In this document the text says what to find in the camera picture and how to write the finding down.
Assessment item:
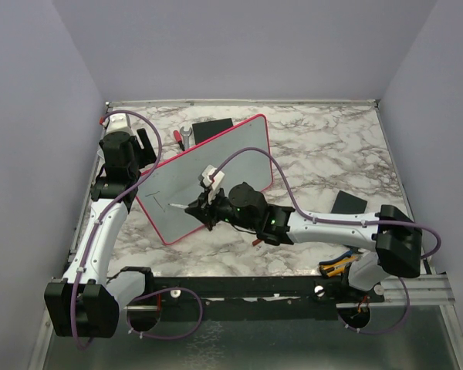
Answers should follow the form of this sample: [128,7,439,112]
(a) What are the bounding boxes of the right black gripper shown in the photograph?
[186,184,258,232]

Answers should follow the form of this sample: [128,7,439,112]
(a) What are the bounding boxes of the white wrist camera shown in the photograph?
[100,113,133,136]
[199,165,225,204]

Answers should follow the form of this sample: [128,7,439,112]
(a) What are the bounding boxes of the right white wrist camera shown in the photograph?
[199,165,225,204]

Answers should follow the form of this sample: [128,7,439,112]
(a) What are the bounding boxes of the blue handled pliers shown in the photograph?
[340,247,362,260]

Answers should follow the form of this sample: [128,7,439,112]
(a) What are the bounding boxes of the silver wrench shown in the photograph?
[179,126,192,150]

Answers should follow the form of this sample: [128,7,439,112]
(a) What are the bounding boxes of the whiteboard marker pen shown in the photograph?
[168,203,188,209]

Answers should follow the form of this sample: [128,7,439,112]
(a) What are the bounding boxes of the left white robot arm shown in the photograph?
[44,129,157,338]

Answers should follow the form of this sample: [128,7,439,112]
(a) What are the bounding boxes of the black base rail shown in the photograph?
[128,274,384,322]

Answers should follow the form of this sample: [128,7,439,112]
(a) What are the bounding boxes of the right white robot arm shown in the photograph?
[184,183,422,301]

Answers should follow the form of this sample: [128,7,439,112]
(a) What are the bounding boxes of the red handled screwdriver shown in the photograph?
[173,130,185,151]

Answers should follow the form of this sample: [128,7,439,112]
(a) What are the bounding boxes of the black box rear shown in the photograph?
[192,118,233,145]

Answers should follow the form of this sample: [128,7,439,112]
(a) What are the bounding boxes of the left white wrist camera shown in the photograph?
[100,113,133,136]

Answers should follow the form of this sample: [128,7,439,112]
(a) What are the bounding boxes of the yellow utility knife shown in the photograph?
[319,259,353,278]

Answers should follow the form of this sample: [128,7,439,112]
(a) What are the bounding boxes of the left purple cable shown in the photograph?
[71,110,164,351]

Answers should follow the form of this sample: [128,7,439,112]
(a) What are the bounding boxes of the pink framed whiteboard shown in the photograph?
[137,114,273,245]

